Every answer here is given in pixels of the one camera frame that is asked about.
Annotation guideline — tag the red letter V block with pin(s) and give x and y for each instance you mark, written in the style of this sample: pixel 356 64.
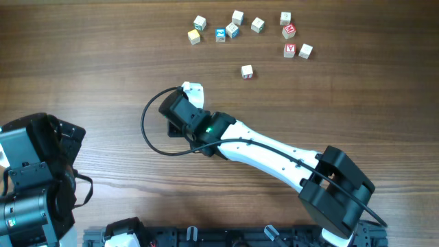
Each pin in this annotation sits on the red letter V block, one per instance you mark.
pixel 289 50

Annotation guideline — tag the plain white block right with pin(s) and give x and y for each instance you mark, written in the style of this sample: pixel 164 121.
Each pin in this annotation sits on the plain white block right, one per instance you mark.
pixel 305 51

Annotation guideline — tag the white block top centre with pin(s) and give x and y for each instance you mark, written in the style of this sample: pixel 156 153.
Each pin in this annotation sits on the white block top centre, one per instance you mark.
pixel 237 17

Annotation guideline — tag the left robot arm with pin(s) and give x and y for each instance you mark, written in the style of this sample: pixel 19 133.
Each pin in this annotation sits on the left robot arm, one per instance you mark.
pixel 37 202

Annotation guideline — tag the yellow block far left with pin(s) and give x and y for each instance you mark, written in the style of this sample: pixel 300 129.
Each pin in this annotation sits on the yellow block far left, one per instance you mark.
pixel 194 37

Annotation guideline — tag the white block blue side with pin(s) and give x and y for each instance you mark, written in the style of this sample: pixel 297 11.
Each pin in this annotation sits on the white block blue side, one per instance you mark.
pixel 232 30

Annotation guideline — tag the red letter M block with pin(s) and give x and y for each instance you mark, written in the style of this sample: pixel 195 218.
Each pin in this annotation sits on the red letter M block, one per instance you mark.
pixel 289 31

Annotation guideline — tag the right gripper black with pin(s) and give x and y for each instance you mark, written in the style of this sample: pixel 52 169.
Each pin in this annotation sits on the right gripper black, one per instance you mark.
pixel 175 132

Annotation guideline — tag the white block red letter side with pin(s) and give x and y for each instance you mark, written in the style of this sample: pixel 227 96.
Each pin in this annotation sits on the white block red letter side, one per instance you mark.
pixel 247 72

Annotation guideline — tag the white block top right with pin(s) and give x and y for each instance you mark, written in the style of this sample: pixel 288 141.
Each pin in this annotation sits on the white block top right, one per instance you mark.
pixel 285 18

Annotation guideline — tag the blue letter block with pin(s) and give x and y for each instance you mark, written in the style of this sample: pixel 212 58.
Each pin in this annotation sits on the blue letter block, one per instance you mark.
pixel 220 35

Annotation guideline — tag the white block green side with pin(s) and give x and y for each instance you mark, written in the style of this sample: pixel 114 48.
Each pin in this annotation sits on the white block green side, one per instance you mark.
pixel 257 25

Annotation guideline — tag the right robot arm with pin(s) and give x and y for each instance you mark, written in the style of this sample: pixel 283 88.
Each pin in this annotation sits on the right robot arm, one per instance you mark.
pixel 331 187

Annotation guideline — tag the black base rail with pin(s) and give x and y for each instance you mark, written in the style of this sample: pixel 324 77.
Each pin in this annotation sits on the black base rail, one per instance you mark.
pixel 367 235

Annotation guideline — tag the teal framed white block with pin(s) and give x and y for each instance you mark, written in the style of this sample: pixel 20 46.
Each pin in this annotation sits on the teal framed white block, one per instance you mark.
pixel 199 23

